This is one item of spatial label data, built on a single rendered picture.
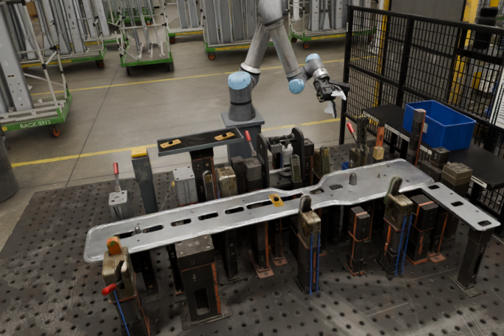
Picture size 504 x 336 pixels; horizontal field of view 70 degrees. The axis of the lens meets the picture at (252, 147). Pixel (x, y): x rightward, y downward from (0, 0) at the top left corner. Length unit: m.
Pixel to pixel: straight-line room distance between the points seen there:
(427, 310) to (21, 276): 1.63
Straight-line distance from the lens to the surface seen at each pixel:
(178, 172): 1.47
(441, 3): 3.66
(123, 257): 1.21
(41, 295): 1.77
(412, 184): 1.61
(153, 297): 1.56
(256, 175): 1.53
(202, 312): 1.42
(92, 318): 1.58
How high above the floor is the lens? 1.84
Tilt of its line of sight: 27 degrees down
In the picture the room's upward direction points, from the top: 3 degrees counter-clockwise
